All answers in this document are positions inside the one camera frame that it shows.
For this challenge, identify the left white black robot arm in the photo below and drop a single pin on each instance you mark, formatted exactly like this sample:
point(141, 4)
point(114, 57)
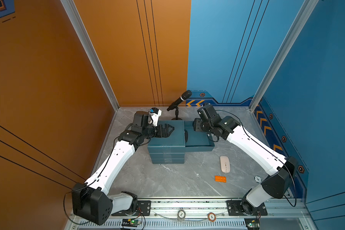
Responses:
point(90, 200)

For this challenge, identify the orange toy brick plate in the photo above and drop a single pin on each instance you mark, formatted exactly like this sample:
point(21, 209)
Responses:
point(221, 179)

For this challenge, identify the orange round rail sticker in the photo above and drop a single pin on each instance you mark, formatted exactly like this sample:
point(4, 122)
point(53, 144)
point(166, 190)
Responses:
point(211, 217)

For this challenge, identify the teal drawer cabinet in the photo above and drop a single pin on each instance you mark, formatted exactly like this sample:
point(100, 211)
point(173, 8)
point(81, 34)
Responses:
point(169, 150)

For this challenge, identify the grey round rail sticker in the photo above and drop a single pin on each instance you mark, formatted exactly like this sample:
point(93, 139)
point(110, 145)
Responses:
point(181, 214)

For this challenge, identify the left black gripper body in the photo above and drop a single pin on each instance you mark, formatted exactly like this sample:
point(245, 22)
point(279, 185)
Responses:
point(159, 133)

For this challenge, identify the black microphone stand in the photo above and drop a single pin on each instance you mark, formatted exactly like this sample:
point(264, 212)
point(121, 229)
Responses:
point(176, 114)

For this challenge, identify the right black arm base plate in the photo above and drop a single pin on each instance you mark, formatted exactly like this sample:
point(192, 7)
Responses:
point(234, 208)

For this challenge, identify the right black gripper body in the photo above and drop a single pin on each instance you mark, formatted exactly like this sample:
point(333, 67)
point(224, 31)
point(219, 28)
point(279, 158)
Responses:
point(201, 126)

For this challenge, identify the teal top drawer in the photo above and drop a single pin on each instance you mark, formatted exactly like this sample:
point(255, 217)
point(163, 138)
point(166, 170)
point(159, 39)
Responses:
point(197, 141)

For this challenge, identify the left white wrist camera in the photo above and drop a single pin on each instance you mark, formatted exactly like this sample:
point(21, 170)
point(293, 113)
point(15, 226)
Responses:
point(154, 114)

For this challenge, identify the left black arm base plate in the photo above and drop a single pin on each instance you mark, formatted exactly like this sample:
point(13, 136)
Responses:
point(143, 207)

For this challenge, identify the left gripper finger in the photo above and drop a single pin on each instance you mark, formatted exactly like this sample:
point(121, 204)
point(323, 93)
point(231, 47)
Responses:
point(168, 132)
point(168, 126)

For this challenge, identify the right green circuit board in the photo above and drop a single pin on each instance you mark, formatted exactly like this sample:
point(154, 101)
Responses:
point(252, 224)

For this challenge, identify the green circuit board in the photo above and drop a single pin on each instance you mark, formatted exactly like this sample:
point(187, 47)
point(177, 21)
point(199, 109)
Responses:
point(130, 223)
point(252, 224)

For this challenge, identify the black microphone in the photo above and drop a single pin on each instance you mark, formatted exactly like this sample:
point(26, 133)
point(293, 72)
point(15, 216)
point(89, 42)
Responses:
point(187, 94)

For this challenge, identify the aluminium front rail frame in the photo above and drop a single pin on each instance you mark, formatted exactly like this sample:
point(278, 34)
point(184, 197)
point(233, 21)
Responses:
point(163, 216)

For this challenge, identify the left green circuit board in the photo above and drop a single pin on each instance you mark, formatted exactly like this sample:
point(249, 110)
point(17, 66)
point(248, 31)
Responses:
point(130, 223)

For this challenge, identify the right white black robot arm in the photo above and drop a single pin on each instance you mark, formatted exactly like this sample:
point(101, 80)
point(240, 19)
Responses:
point(279, 168)

